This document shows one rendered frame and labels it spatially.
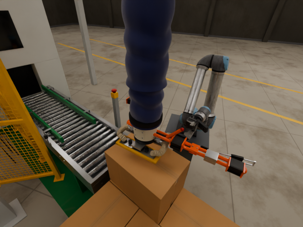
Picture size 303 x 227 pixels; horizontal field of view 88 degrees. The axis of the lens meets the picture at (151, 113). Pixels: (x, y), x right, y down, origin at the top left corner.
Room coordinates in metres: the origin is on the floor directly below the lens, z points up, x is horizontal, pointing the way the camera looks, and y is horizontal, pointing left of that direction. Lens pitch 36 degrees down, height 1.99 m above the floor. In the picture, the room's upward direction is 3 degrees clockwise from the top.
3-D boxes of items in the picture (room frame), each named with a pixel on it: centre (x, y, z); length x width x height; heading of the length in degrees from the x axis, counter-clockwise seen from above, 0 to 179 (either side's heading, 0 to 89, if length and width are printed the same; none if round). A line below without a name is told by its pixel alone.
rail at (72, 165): (1.48, 1.46, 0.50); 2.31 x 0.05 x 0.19; 54
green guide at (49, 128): (1.74, 1.72, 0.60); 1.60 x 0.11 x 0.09; 54
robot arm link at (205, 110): (1.07, -0.43, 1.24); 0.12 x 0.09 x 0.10; 144
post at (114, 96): (1.80, 0.50, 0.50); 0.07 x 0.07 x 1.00; 54
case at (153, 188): (0.84, 0.02, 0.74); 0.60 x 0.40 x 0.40; 51
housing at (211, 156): (0.62, -0.37, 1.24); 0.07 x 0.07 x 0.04; 61
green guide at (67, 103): (2.17, 1.40, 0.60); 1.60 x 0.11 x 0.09; 54
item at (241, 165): (0.55, -0.49, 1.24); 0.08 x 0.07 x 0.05; 61
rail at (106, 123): (2.01, 1.08, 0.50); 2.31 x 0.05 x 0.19; 54
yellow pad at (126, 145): (0.76, 0.08, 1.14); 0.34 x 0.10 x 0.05; 61
